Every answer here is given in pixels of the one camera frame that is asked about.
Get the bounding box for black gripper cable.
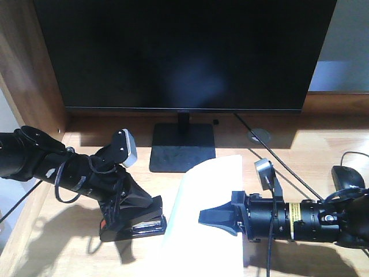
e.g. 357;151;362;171
54;147;122;203
265;175;277;277

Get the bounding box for brown wooden desk side panel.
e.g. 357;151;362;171
1;1;68;140

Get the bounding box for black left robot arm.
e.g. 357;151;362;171
1;126;166;239

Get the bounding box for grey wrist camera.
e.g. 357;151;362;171
254;158;284;202
111;129;138;168

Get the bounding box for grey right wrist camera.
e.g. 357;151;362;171
254;158;284;202

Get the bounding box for black stapler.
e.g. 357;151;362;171
99;199;167;242

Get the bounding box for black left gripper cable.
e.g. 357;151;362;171
54;147;122;203

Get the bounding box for grey desk cable grommet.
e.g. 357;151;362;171
247;128;272;144

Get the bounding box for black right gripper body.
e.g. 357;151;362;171
232;191;288;242

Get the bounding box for white paper sheets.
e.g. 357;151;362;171
154;155;243;276

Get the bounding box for black computer monitor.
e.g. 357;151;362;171
33;1;336;173

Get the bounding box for black computer mouse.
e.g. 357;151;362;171
331;151;368;191

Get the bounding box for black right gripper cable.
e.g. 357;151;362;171
265;175;277;277

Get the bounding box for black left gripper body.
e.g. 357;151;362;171
33;144;128;202

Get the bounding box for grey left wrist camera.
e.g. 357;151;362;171
111;129;138;168

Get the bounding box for black monitor cable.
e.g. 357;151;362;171
234;112;325;200

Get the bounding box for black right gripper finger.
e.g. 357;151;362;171
198;202;241;235

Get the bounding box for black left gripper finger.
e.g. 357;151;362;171
119;173;161;219
98;189;126;231

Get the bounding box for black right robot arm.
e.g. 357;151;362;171
198;188;368;249

